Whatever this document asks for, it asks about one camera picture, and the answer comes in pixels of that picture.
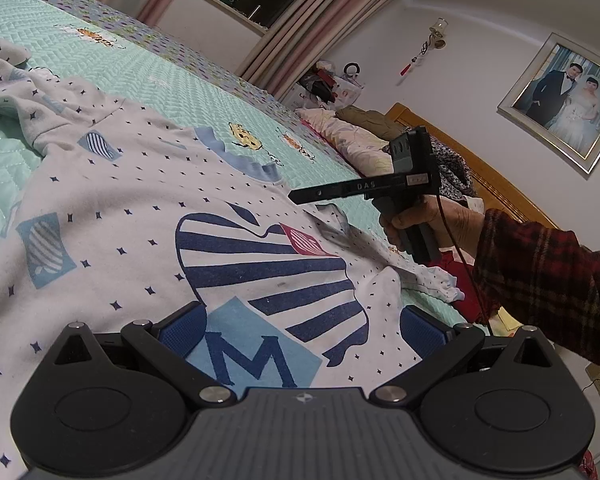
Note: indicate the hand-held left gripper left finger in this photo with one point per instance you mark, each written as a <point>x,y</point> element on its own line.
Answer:
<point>185,327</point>

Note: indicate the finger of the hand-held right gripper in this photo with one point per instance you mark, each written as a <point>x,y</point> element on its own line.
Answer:
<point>320,193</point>

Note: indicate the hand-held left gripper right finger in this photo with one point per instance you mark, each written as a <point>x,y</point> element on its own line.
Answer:
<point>420,330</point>

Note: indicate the white printed sweatshirt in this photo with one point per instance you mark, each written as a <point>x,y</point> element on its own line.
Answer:
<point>130,185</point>

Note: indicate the person's right hand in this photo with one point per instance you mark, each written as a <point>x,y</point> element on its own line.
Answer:
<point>455,225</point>

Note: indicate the dark patterned garment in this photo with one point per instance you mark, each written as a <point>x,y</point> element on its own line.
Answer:
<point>455,170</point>

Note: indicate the olive cloth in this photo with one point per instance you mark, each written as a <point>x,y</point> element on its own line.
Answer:
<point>367,120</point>

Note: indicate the dark red folded garment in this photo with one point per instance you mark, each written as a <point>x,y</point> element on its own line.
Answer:
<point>460,285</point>

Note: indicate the floral pillow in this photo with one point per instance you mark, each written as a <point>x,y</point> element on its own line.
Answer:
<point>350,140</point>

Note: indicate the wooden headboard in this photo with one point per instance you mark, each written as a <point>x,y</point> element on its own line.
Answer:
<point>500,180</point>

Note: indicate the cluttered white nightstand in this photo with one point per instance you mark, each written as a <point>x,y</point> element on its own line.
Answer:
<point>325,87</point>

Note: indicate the black headphones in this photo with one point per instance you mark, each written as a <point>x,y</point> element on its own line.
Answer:
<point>351,69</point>

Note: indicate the bee print quilted bedspread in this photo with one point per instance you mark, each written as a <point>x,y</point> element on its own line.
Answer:
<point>130,70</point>

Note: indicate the hanging wall ornament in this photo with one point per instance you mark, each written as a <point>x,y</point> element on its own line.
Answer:
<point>427,45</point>

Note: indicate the framed wall photo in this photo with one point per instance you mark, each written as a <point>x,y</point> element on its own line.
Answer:
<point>562,100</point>

